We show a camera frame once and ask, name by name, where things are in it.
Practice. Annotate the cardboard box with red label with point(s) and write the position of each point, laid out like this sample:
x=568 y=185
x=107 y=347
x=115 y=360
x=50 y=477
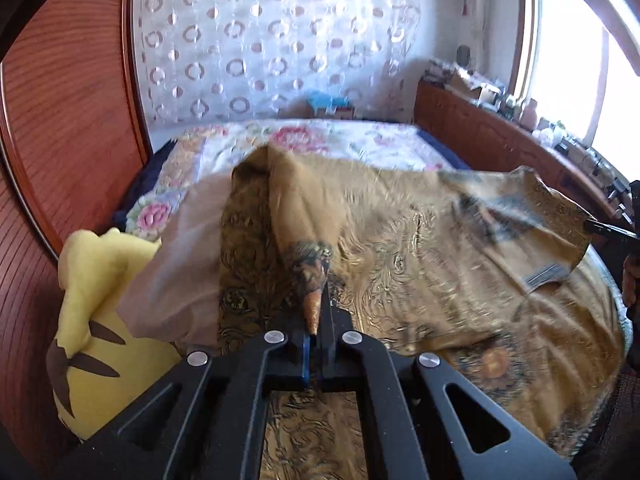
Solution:
x=340 y=111

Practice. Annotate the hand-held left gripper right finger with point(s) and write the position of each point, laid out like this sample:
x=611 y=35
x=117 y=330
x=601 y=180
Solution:
x=332 y=360

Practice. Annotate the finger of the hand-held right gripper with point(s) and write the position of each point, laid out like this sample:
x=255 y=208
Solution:
x=612 y=230

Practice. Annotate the blue plastic bag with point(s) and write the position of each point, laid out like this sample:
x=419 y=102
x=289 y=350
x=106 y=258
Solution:
x=325 y=99

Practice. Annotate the circle patterned sheer curtain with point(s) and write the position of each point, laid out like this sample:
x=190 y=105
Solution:
x=275 y=35

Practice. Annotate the dark oval ornament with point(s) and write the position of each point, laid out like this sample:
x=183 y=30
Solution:
x=464 y=54

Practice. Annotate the patterned window curtain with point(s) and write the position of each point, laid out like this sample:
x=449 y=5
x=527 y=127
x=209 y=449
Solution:
x=475 y=15

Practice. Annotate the person's right hand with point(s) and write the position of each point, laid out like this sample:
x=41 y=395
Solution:
x=632 y=280

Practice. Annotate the open dotted cardboard box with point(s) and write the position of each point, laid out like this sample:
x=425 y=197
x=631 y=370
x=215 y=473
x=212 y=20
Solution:
x=472 y=87

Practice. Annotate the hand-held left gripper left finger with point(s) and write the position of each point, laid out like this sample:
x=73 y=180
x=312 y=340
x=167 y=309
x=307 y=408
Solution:
x=305 y=360

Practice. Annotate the person's dark clothing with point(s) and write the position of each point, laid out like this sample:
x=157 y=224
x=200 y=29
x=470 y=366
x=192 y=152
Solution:
x=610 y=435

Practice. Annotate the wooden framed window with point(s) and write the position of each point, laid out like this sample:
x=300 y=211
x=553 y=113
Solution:
x=565 y=60

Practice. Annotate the golden patterned shirt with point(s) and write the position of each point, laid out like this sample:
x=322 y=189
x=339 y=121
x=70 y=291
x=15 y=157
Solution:
x=425 y=260

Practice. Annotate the small black tripod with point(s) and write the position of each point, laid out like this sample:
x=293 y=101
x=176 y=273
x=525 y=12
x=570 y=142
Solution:
x=620 y=197

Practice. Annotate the patterned fabric stack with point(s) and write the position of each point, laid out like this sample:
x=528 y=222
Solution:
x=439 y=72

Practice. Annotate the yellow plush toy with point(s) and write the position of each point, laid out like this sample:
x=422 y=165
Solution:
x=100 y=360

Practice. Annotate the long wooden cabinet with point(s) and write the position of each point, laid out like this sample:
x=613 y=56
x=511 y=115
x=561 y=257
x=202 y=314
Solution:
x=465 y=120

